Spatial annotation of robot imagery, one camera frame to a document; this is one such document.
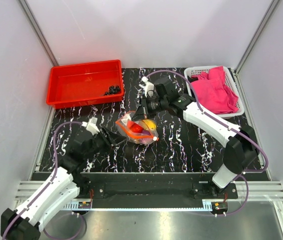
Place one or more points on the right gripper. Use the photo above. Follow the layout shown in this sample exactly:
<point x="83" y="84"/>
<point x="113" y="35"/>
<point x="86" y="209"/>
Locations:
<point x="142" y="111"/>

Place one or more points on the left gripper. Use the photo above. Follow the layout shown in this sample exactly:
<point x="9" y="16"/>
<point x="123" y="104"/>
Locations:
<point x="113" y="140"/>

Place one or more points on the clear zip top bag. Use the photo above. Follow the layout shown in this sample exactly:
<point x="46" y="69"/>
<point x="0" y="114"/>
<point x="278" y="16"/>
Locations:
<point x="142" y="132"/>

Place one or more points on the black fake grapes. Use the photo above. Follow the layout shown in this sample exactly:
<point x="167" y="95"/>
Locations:
<point x="113" y="90"/>

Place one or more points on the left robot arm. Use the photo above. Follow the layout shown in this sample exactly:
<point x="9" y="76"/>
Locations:
<point x="29" y="220"/>

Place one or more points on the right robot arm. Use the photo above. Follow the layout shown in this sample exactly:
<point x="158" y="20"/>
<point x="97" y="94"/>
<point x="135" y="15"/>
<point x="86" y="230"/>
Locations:
<point x="239" y="143"/>

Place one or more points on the red fake fruit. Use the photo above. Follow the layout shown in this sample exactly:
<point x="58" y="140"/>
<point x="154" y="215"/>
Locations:
<point x="135" y="128"/>

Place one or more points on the yellow fake lemon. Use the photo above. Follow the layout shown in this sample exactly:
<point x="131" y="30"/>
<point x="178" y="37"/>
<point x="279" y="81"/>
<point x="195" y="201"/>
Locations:
<point x="148" y="124"/>

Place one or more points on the pink fake fruit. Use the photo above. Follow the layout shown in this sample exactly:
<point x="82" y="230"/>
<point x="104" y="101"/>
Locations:
<point x="146" y="141"/>

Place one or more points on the black marble mat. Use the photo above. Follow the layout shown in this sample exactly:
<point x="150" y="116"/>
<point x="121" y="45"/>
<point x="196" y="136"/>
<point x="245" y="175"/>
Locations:
<point x="181" y="148"/>

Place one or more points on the red plastic bin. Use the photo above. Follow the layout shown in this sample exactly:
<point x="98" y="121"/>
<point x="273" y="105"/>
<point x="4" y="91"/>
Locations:
<point x="84" y="84"/>

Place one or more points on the pink cloth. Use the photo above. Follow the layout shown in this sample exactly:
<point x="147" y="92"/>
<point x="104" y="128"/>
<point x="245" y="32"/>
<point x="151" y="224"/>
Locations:
<point x="213" y="93"/>

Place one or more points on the white plastic basket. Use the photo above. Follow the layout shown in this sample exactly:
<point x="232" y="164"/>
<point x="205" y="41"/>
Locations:
<point x="230" y="82"/>

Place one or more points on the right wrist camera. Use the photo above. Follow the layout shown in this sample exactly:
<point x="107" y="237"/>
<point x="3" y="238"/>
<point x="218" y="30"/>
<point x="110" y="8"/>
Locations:
<point x="147" y="86"/>

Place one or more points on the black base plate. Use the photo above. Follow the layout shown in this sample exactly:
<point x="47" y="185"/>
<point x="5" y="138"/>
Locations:
<point x="156" y="191"/>

